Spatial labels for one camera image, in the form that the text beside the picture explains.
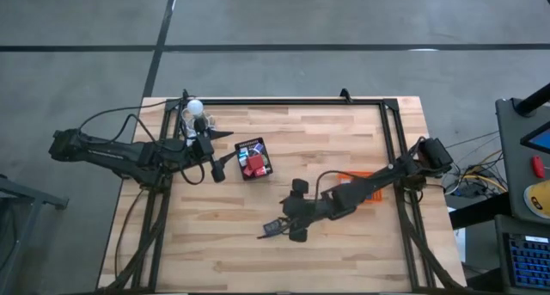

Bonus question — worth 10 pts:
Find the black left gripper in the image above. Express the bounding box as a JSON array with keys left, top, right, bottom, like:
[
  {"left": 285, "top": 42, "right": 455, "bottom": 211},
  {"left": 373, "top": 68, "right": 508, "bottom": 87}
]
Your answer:
[{"left": 191, "top": 117, "right": 238, "bottom": 184}]

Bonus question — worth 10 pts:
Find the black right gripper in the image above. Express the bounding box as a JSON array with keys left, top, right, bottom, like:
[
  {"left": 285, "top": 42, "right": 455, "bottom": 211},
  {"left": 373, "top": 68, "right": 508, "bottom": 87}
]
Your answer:
[{"left": 256, "top": 178, "right": 335, "bottom": 243}]

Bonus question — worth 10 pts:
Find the navy blue box pale lid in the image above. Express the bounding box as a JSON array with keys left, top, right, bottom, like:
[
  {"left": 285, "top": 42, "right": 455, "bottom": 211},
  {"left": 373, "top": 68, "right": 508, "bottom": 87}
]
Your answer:
[{"left": 262, "top": 220, "right": 284, "bottom": 237}]

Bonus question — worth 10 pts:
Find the large red power adapter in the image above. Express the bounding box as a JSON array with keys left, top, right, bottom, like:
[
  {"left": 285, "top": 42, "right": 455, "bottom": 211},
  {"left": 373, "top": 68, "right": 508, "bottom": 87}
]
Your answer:
[{"left": 246, "top": 153, "right": 265, "bottom": 171}]

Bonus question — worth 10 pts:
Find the black plastic basket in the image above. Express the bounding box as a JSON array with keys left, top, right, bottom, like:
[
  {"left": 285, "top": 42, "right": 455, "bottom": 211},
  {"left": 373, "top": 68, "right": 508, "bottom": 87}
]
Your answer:
[{"left": 234, "top": 136, "right": 275, "bottom": 182}]

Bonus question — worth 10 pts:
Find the white light bulb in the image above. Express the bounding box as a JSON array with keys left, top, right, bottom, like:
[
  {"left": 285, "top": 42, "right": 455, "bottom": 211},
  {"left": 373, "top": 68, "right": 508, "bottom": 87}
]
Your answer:
[{"left": 186, "top": 98, "right": 205, "bottom": 117}]

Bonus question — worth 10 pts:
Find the orange plastic basket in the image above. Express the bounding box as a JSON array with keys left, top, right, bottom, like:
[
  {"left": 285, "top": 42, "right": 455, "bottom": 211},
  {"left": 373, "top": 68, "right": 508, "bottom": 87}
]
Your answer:
[{"left": 336, "top": 170, "right": 384, "bottom": 204}]

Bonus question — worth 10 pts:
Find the grey metal stand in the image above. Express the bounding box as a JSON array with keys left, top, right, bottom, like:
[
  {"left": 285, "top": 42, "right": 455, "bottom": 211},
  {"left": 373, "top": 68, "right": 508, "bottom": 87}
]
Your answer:
[{"left": 0, "top": 174, "right": 70, "bottom": 287}]

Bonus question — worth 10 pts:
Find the black keyboard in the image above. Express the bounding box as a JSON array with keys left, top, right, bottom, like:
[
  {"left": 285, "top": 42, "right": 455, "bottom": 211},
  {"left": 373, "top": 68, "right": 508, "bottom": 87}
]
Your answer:
[{"left": 506, "top": 233, "right": 550, "bottom": 290}]

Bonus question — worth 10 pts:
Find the yellow container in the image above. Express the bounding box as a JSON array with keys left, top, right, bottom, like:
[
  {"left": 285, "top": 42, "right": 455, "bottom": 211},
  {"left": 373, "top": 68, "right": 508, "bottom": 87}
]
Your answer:
[{"left": 522, "top": 178, "right": 550, "bottom": 221}]

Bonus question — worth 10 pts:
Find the red handheld object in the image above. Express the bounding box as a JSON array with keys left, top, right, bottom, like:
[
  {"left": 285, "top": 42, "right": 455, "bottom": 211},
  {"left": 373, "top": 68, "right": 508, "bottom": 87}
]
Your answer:
[{"left": 531, "top": 155, "right": 546, "bottom": 179}]

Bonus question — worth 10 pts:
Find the tablet with blue screen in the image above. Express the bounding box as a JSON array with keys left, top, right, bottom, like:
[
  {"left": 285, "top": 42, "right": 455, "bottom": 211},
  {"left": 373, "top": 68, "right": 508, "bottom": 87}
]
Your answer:
[{"left": 520, "top": 121, "right": 550, "bottom": 155}]

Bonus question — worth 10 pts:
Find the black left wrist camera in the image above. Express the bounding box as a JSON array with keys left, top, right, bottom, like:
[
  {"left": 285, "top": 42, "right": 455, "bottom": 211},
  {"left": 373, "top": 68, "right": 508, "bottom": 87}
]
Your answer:
[{"left": 196, "top": 136, "right": 215, "bottom": 157}]

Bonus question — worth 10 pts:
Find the white coiled power cord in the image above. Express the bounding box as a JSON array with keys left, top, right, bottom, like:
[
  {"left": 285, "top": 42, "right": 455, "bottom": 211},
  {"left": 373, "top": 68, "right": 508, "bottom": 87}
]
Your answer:
[{"left": 180, "top": 108, "right": 217, "bottom": 139}]

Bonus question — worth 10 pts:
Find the black left camera cable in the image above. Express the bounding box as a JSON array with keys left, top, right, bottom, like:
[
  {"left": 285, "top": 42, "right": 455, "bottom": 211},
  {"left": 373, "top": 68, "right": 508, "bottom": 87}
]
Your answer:
[{"left": 179, "top": 155, "right": 208, "bottom": 187}]

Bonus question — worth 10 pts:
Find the black camera cable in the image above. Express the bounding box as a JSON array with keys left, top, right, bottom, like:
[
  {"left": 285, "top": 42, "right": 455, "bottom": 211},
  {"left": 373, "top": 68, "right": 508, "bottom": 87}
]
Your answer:
[
  {"left": 315, "top": 169, "right": 345, "bottom": 201},
  {"left": 179, "top": 155, "right": 208, "bottom": 187}
]

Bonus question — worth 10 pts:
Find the black right camera cable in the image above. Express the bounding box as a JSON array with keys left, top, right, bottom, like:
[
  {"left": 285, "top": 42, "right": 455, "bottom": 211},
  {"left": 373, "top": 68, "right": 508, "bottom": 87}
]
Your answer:
[{"left": 315, "top": 169, "right": 345, "bottom": 201}]

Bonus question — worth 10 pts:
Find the black aluminium rig frame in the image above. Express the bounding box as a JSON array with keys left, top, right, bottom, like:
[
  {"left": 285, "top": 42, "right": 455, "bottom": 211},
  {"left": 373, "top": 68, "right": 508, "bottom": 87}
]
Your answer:
[{"left": 98, "top": 95, "right": 468, "bottom": 294}]

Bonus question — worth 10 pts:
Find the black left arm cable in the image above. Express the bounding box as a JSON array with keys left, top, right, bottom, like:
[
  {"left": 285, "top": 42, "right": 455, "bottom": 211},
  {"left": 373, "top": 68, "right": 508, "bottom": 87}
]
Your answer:
[{"left": 76, "top": 97, "right": 190, "bottom": 158}]

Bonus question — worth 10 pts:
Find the floor cable bundle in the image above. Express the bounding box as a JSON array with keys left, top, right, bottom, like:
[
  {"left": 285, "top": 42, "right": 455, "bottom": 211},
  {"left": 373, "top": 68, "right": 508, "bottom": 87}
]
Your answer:
[{"left": 444, "top": 131, "right": 509, "bottom": 201}]

